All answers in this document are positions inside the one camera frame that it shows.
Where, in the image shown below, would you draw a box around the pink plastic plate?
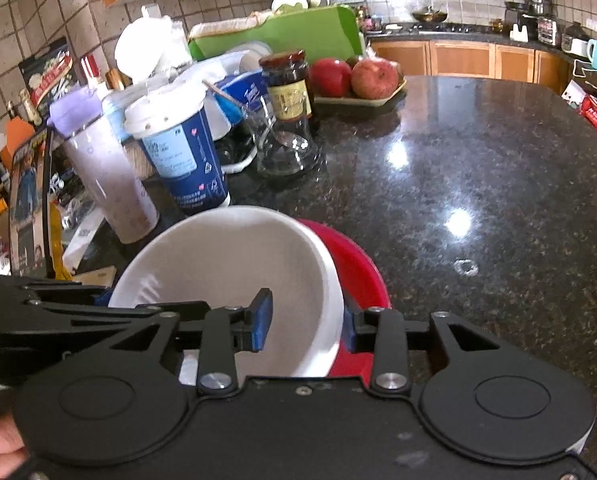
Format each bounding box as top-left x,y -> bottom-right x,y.
296,218 -> 392,379

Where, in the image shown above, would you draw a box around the blue tissue pack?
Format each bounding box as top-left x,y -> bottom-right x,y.
213,70 -> 266,126

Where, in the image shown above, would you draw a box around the gas stove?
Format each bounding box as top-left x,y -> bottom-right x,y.
408,22 -> 504,34

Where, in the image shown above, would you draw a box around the printed cardboard box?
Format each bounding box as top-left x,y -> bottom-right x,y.
8,127 -> 64,281

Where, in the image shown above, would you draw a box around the wok with lid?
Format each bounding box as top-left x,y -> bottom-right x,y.
411,7 -> 449,24

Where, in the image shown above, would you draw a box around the black snack package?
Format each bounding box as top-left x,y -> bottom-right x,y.
18,37 -> 76,111

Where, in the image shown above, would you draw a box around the blue and white paper cup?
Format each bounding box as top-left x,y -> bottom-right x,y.
123,82 -> 230,210

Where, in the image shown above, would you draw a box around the wooden base cabinets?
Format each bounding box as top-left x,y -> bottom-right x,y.
371,37 -> 574,93

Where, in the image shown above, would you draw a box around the black coffee machine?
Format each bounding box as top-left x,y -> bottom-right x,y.
505,2 -> 534,36

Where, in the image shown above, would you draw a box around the glass beaker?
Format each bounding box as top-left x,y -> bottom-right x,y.
246,95 -> 321,177

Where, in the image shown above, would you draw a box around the beige fruit tray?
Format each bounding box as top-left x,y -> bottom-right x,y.
312,77 -> 408,107

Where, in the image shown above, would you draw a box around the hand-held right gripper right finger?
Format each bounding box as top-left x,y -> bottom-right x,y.
342,305 -> 514,393

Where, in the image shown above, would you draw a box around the white cloth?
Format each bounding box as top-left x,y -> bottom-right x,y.
187,10 -> 274,41

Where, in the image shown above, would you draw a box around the white ribbed plastic bowl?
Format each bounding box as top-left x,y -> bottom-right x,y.
107,205 -> 345,378

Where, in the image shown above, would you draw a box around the dark sauce jar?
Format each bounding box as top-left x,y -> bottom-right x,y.
258,50 -> 314,121

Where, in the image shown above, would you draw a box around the purple tumbler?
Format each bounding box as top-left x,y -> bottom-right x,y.
48,86 -> 160,245

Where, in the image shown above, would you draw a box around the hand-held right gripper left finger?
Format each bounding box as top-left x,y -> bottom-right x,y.
98,288 -> 274,395

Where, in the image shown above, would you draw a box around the red apple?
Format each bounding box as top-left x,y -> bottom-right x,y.
309,58 -> 353,98
351,58 -> 400,100

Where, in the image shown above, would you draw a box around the green cutting board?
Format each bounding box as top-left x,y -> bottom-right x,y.
188,4 -> 365,63

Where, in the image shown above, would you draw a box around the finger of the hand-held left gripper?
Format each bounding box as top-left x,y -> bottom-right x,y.
0,274 -> 114,309
26,301 -> 212,325

